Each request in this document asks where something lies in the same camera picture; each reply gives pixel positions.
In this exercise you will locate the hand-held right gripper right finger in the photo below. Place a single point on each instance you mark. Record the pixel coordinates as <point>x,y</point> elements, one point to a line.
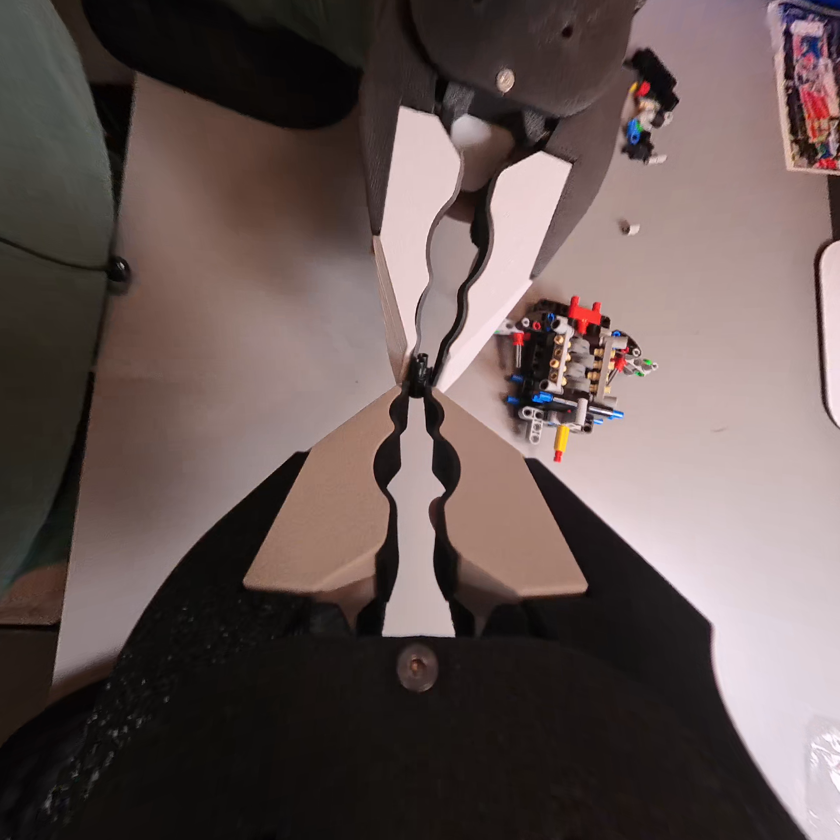
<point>512,525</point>

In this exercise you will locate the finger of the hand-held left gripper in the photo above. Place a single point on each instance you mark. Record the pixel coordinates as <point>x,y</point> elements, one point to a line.
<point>410,197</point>
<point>525,223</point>

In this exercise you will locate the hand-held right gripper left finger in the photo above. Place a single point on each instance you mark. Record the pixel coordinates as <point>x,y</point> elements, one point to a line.
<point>321,525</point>

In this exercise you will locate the lego car chassis assembly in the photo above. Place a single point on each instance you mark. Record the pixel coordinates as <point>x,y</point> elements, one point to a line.
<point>577,374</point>

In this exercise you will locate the black lego beam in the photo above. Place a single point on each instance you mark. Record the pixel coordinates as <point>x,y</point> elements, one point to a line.
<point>418,375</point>

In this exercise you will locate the pile of small lego pieces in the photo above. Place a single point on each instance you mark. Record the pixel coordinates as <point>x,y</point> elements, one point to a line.
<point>646,105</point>

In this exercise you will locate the printed lego instruction booklet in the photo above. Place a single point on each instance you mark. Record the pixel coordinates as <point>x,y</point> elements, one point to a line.
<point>810,98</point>

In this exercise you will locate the person's left hand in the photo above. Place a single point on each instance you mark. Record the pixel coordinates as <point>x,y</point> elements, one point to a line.
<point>464,208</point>

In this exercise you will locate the person's right hand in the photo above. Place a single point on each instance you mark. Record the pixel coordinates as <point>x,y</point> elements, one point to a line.
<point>436,513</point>

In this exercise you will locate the black chair armrest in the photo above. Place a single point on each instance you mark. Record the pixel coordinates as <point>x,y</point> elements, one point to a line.
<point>229,59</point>

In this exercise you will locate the black mat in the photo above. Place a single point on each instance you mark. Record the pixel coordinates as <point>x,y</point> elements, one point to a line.
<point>835,203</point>

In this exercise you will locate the person's green sweatshirt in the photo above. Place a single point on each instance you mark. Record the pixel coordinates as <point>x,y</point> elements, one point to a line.
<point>46,262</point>

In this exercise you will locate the empty clear plastic bag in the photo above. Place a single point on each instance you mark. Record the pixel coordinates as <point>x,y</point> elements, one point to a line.
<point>823,774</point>

